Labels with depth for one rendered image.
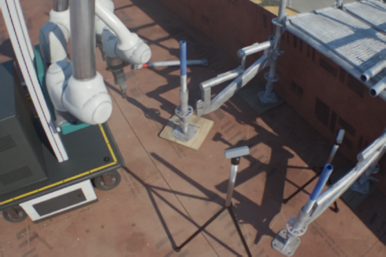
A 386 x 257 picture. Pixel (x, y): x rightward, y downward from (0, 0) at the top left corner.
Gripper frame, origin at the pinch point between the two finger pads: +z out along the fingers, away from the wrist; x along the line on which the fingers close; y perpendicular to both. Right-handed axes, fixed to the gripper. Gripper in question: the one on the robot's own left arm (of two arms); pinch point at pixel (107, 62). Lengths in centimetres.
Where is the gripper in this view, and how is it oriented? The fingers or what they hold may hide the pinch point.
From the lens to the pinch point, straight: 197.4
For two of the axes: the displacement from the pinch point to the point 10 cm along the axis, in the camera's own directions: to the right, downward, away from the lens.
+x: -4.7, -6.0, 6.5
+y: 8.8, -3.2, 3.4
